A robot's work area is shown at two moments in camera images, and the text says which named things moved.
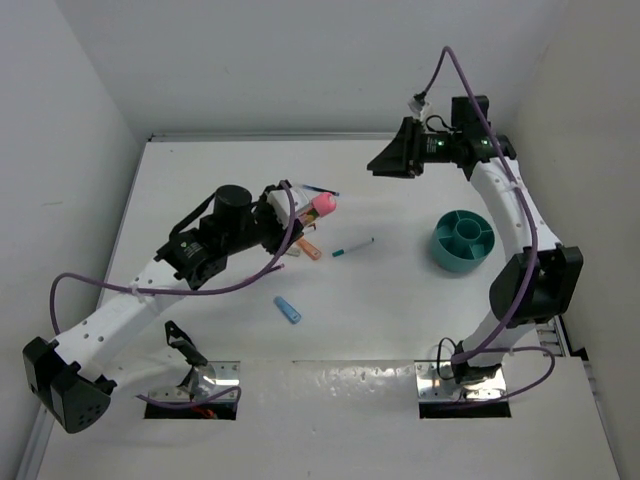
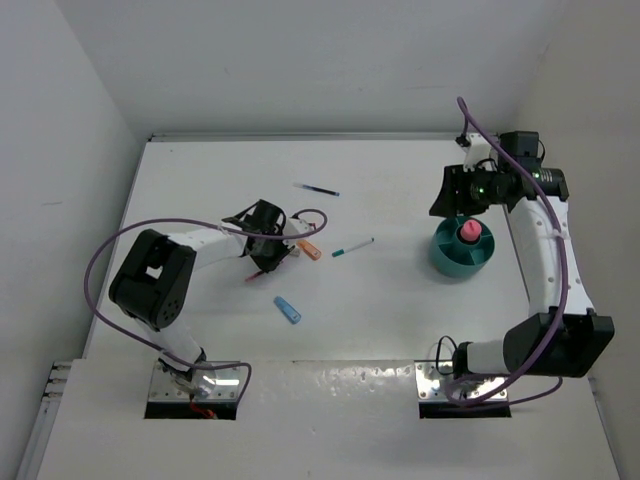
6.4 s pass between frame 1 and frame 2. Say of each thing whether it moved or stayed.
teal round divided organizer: stayed
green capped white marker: stayed
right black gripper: moved
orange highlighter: stayed
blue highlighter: stayed
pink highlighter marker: moved
